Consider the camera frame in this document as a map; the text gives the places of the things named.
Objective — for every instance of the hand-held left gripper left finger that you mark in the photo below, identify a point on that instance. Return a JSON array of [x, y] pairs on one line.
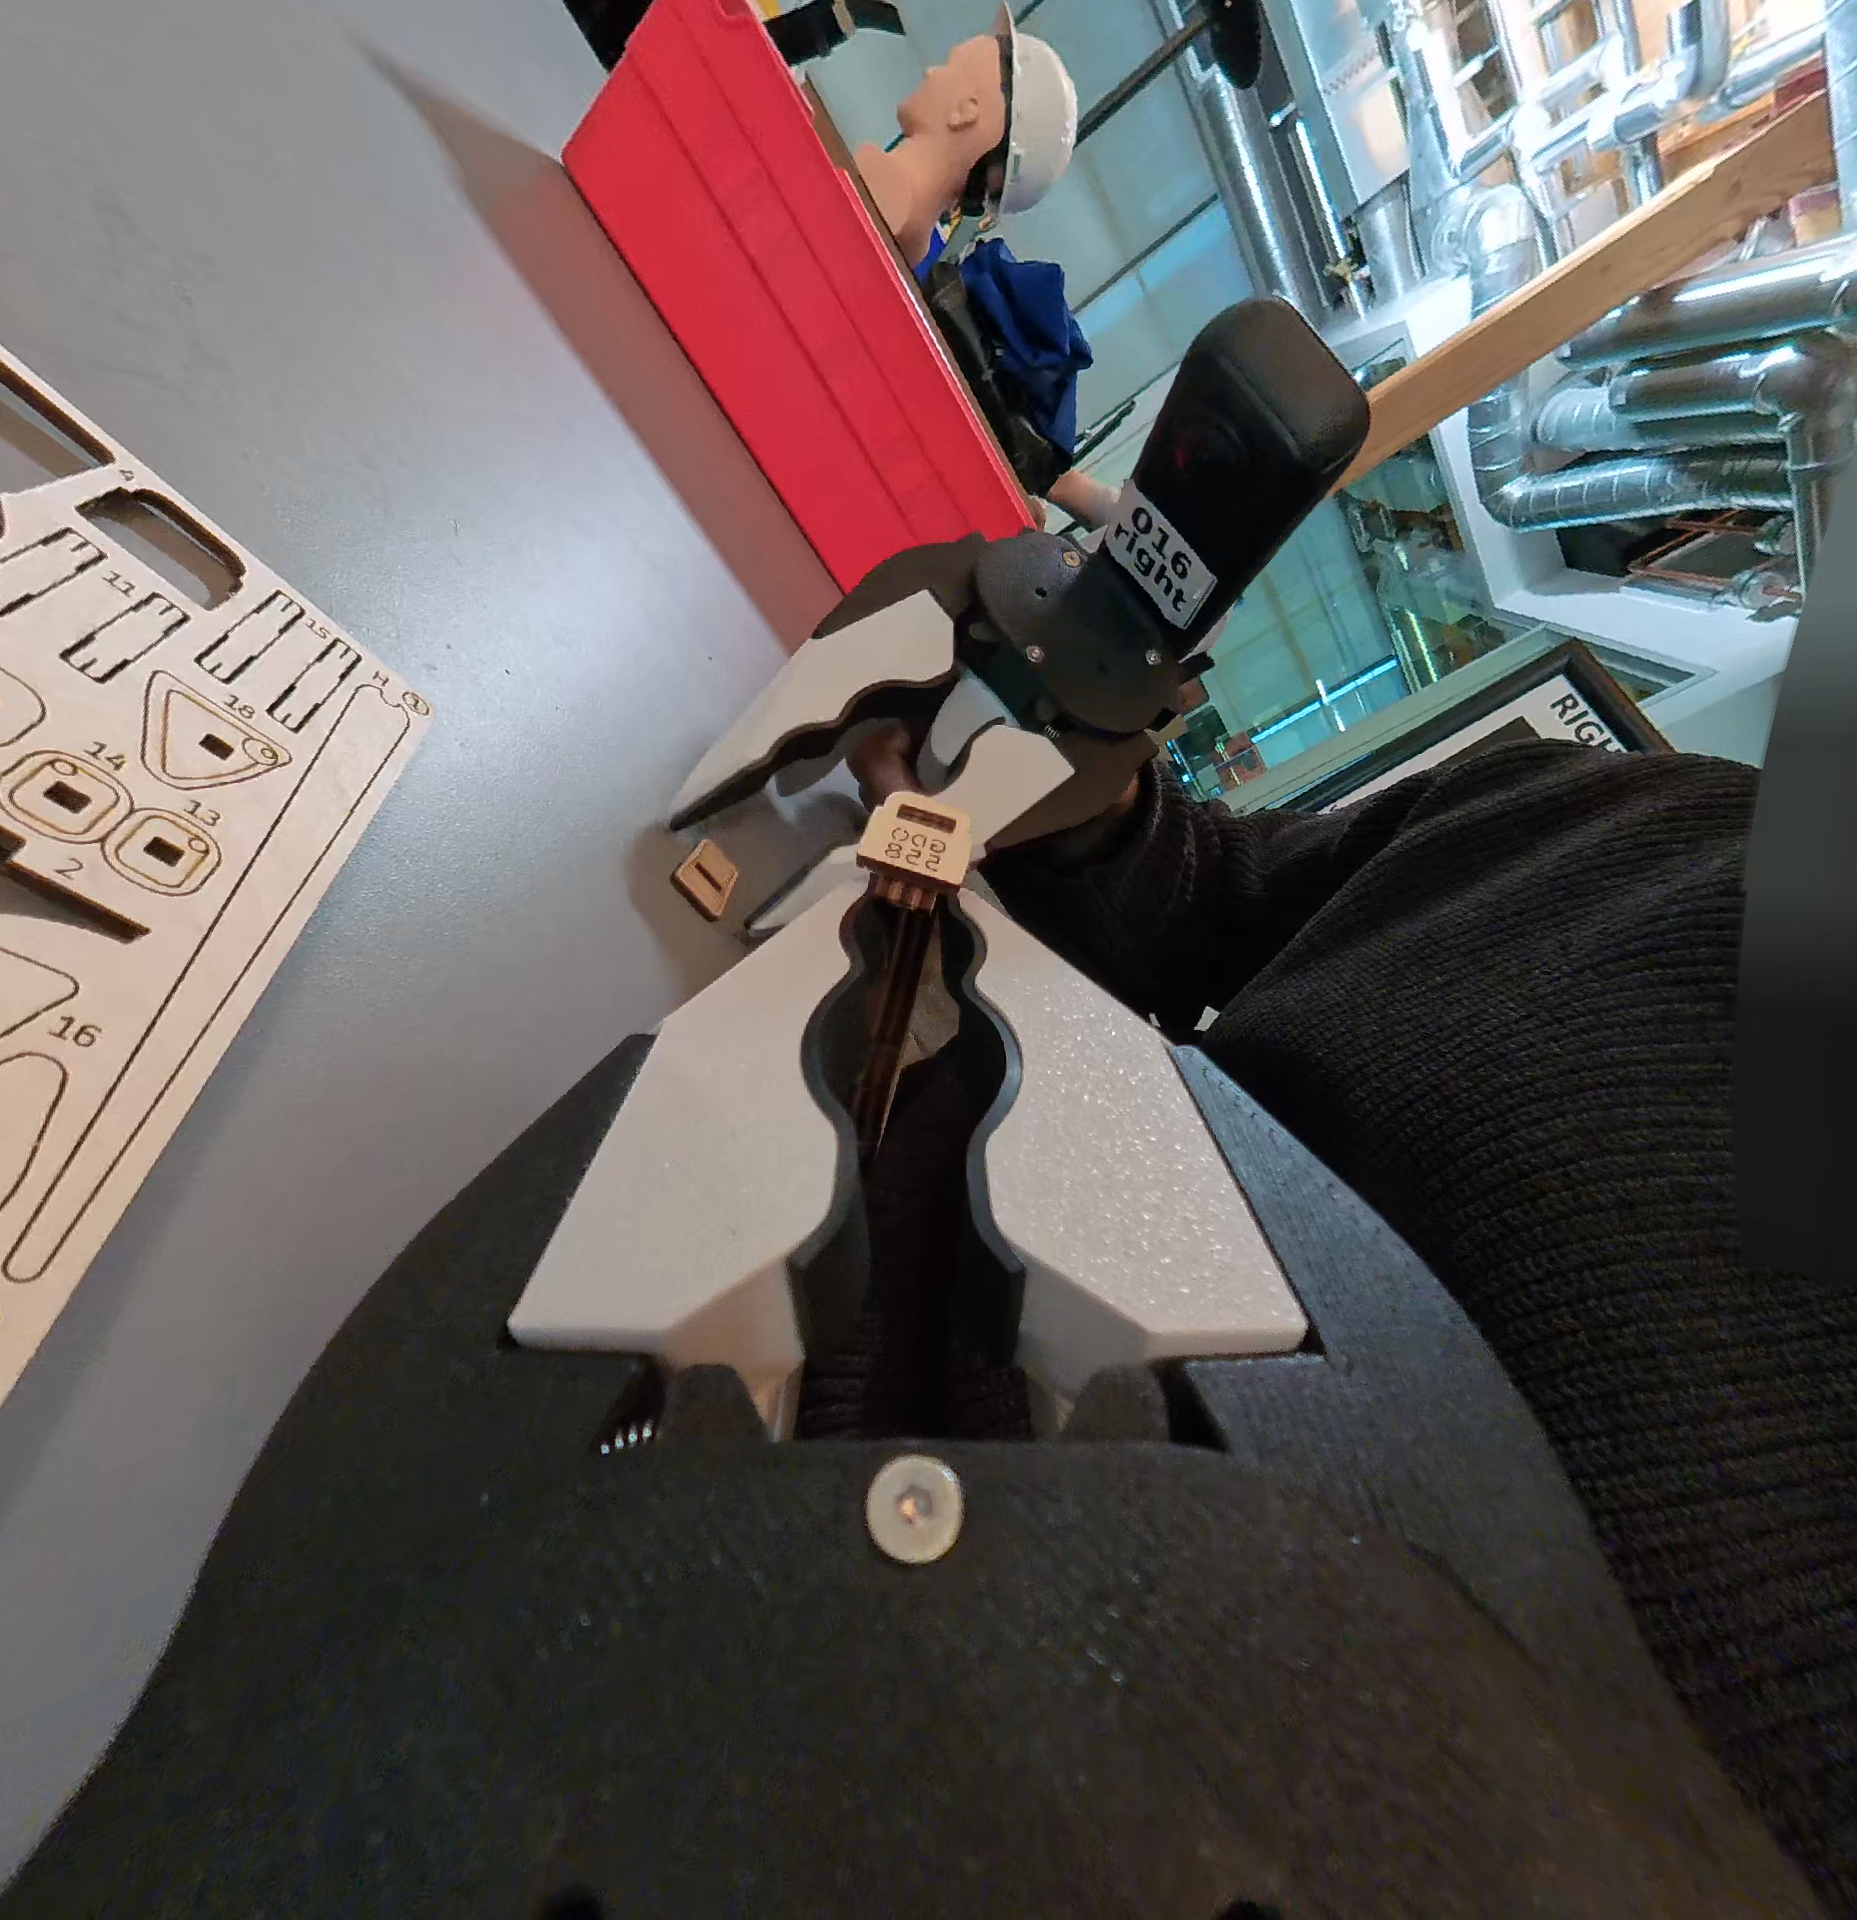
[[672, 1201]]

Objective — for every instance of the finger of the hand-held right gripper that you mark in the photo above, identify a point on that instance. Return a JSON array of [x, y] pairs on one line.
[[854, 667], [1017, 765]]

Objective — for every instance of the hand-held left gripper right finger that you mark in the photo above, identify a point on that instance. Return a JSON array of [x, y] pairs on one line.
[[1138, 1201]]

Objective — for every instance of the wooden model assembly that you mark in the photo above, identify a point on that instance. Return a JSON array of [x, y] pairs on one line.
[[913, 847]]

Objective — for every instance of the small wooden piece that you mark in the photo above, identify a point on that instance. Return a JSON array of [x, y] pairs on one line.
[[706, 878]]

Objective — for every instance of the person's right forearm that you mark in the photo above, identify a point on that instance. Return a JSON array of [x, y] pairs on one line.
[[1394, 885]]

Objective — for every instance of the grey desk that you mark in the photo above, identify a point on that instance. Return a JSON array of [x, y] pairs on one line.
[[463, 450]]

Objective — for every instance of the person's right hand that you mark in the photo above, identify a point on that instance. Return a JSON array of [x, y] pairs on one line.
[[878, 762]]

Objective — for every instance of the blue cloth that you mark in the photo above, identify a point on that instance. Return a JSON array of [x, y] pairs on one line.
[[1025, 330]]

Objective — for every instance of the wooden beam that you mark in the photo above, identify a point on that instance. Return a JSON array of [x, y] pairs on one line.
[[1544, 302]]

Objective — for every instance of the red plastic bin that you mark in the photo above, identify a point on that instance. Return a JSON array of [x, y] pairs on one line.
[[808, 302]]

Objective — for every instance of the silver ventilation pipes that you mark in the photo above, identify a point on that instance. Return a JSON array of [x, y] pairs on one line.
[[1662, 480]]

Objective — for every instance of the mannequin head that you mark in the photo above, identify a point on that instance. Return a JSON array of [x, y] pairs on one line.
[[951, 129]]

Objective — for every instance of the framed sign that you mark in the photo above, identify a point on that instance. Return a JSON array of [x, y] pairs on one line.
[[1596, 706]]

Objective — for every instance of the laser-cut wooden parts sheet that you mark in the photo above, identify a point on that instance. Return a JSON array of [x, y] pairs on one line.
[[117, 840]]

